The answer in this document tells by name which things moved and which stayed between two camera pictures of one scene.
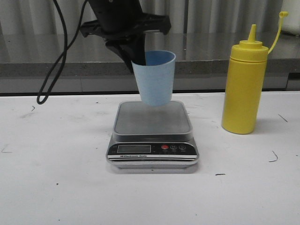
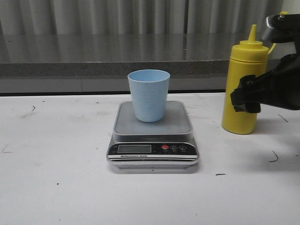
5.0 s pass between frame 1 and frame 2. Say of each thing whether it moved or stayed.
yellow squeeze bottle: stayed
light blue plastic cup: moved
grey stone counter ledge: stayed
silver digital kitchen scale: stayed
